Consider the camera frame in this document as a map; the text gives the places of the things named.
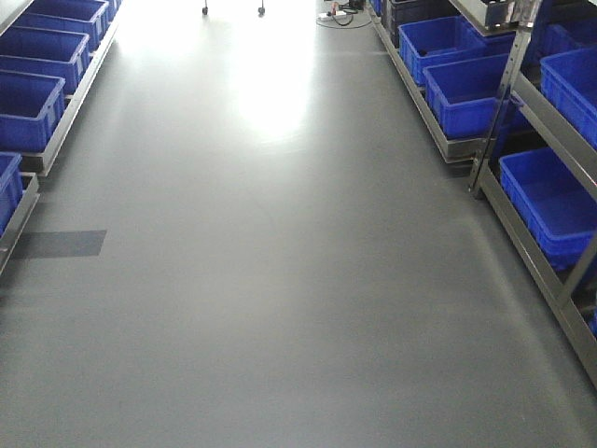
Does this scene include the blue bin right middle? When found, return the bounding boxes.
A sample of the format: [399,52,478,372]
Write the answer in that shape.
[423,54,507,140]

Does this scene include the blue bin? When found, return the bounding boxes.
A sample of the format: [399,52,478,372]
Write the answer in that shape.
[499,147,596,271]
[540,47,596,148]
[14,0,110,51]
[423,54,507,140]
[1,26,90,94]
[1,70,65,153]
[397,16,515,87]
[0,152,23,233]

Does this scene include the white power strip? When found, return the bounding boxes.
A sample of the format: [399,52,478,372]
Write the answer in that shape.
[316,10,354,27]

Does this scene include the blue bin right far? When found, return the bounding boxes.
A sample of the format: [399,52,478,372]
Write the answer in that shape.
[397,16,515,87]

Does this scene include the blue bin right near lower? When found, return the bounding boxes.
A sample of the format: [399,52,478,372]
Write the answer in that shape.
[499,147,596,271]

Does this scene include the blue bin left near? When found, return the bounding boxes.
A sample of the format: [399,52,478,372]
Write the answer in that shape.
[0,152,23,233]

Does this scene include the blue bin right upper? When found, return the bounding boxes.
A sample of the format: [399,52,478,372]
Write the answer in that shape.
[540,47,596,148]

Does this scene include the right shelf rack frame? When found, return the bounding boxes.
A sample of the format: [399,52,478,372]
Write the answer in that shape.
[366,1,596,381]

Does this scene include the shelf rack frame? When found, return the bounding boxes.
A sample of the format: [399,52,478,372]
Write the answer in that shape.
[366,1,596,381]
[1,11,121,273]

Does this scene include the left shelf rack frame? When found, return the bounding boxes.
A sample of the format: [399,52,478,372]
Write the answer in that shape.
[1,11,121,273]

